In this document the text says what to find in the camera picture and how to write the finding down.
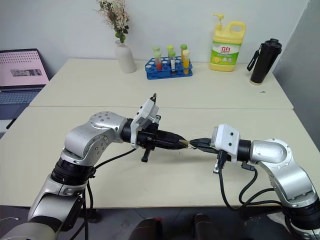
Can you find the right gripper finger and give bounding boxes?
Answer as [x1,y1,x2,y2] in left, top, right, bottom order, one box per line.
[193,147,219,155]
[190,137,213,149]

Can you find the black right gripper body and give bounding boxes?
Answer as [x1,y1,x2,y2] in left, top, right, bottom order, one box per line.
[213,149,227,175]

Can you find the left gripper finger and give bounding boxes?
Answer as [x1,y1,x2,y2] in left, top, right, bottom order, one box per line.
[159,142,187,151]
[159,130,187,146]

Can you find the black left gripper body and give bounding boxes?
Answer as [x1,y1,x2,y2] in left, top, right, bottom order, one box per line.
[137,114,161,163]

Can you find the blue test tube rack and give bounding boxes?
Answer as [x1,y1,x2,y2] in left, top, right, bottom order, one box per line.
[144,56,194,81]

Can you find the dark rounded shape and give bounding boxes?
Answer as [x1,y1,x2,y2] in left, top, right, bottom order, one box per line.
[128,216,164,240]
[194,212,214,240]

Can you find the green-capped white labelled tube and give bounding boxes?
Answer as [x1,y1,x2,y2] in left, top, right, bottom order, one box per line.
[168,50,177,76]

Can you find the green-capped red liquid tube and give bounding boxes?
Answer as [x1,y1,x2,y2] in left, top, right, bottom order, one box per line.
[153,51,163,72]

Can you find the yellow-capped orange liquid tube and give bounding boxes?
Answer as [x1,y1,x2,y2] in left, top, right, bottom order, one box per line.
[182,49,191,75]

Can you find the white ceramic vase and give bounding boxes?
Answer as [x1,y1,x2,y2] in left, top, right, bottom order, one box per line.
[114,39,137,74]

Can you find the yellow dish soap bottle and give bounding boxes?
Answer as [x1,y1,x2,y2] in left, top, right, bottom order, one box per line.
[208,13,247,72]

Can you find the black water bottle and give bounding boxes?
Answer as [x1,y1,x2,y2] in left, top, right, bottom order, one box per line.
[246,38,284,86]

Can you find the dried flower bouquet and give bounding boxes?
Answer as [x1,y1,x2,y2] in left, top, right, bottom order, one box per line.
[93,0,131,44]

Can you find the laptop with pink screen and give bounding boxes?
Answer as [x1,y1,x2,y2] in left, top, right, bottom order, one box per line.
[0,48,51,121]

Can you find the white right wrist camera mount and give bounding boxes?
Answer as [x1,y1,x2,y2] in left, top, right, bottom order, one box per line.
[209,123,241,165]

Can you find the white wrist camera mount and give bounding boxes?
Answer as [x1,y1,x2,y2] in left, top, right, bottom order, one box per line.
[209,123,241,165]
[130,96,161,148]

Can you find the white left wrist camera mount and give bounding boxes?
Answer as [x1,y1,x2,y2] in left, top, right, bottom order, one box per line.
[130,96,161,148]

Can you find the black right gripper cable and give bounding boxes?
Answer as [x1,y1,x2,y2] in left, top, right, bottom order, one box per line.
[217,159,285,211]

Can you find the black right camera cable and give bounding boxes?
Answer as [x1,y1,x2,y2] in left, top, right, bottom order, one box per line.
[238,161,275,206]

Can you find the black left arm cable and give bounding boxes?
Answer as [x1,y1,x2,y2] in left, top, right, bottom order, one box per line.
[74,147,139,240]

